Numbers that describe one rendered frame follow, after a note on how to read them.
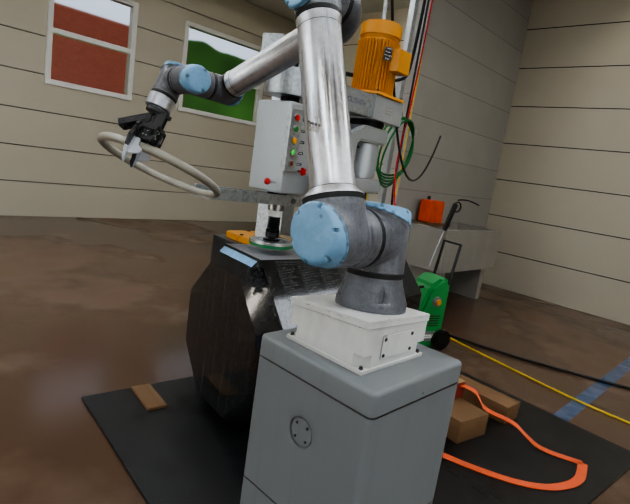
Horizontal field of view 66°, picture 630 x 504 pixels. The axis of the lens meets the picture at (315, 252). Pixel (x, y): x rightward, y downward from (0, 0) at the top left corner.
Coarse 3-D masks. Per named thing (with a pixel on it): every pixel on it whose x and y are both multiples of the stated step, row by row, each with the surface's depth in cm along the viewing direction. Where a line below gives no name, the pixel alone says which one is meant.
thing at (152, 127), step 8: (152, 112) 165; (160, 112) 164; (144, 120) 164; (152, 120) 164; (160, 120) 164; (168, 120) 167; (144, 128) 163; (152, 128) 161; (160, 128) 163; (136, 136) 163; (144, 136) 162; (152, 136) 162; (160, 136) 165; (152, 144) 167
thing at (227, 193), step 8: (200, 184) 209; (224, 192) 206; (232, 192) 209; (240, 192) 213; (248, 192) 216; (256, 192) 220; (264, 192) 239; (232, 200) 210; (240, 200) 214; (248, 200) 217; (256, 200) 221; (264, 200) 225; (272, 200) 229; (280, 200) 233; (288, 200) 237; (296, 200) 242
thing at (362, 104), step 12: (288, 72) 217; (276, 84) 219; (288, 84) 218; (300, 84) 220; (276, 96) 235; (288, 96) 227; (300, 96) 223; (348, 96) 247; (360, 96) 254; (372, 96) 262; (360, 108) 256; (372, 108) 264; (384, 108) 271; (396, 108) 280; (360, 120) 273; (372, 120) 273; (384, 120) 273; (396, 120) 283
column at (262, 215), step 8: (272, 96) 316; (264, 208) 327; (288, 208) 330; (264, 216) 328; (288, 216) 333; (256, 224) 330; (264, 224) 328; (280, 224) 324; (288, 224) 336; (256, 232) 331; (264, 232) 329; (280, 232) 325; (288, 232) 338
